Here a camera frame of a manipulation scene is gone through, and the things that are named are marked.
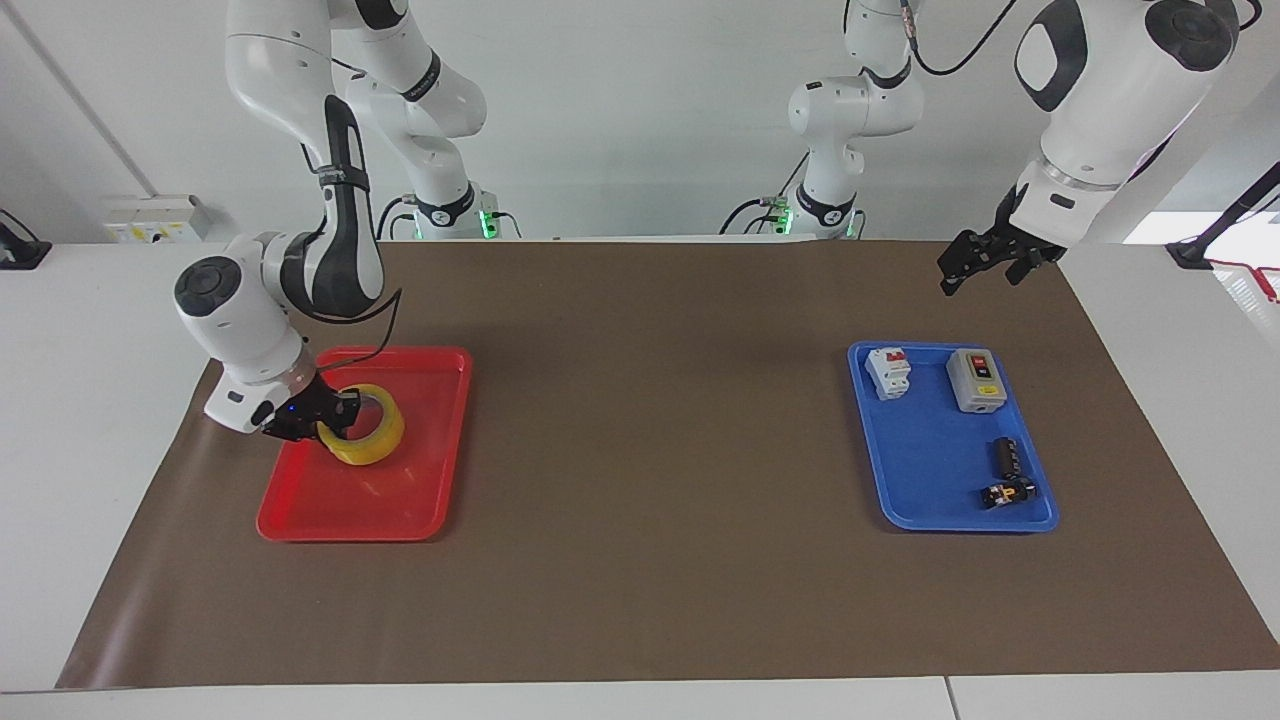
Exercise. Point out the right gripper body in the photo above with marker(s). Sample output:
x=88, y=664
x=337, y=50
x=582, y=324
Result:
x=305, y=410

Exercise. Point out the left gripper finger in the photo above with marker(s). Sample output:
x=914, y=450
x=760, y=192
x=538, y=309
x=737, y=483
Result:
x=965, y=262
x=1022, y=270

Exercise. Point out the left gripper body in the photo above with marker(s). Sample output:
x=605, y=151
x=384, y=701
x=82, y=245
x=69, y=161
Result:
x=1028, y=232

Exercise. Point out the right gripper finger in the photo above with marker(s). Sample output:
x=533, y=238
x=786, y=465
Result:
x=348, y=412
x=314, y=433

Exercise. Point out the yellow tape roll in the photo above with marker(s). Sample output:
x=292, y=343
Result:
x=385, y=440

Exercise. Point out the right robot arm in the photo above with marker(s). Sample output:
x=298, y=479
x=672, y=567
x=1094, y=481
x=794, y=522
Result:
x=330, y=230

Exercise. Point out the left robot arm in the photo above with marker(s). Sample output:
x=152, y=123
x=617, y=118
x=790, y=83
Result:
x=1110, y=90

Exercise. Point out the red plastic tray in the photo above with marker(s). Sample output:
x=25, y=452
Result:
x=400, y=500

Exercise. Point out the white circuit breaker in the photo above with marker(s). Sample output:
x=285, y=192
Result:
x=888, y=372

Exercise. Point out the black cylindrical component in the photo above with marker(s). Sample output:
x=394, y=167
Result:
x=1005, y=456

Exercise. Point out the black stand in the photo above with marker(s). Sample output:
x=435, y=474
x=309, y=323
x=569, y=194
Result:
x=20, y=250
x=1215, y=230

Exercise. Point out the blue plastic tray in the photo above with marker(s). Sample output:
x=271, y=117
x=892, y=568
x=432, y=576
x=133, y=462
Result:
x=930, y=470

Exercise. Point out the small black orange component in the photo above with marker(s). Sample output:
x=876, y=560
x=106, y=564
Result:
x=1006, y=493

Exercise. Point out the grey switch box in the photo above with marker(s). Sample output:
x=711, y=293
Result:
x=975, y=382

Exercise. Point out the white wall socket box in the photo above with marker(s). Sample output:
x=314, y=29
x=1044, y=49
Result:
x=155, y=220

